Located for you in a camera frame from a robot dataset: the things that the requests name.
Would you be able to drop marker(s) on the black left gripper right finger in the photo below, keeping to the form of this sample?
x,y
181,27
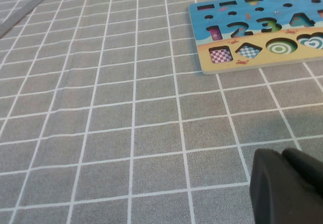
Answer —
x,y
305,168

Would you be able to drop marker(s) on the grey checked tablecloth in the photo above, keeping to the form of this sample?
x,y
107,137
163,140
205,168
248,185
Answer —
x,y
101,108

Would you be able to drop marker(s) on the colourful wooden puzzle board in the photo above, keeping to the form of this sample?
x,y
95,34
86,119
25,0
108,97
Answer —
x,y
252,14

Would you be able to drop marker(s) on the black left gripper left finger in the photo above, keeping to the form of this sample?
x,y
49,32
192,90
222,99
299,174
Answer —
x,y
277,196

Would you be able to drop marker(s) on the grey metal strip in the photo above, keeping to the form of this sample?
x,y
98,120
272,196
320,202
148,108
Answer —
x,y
22,13

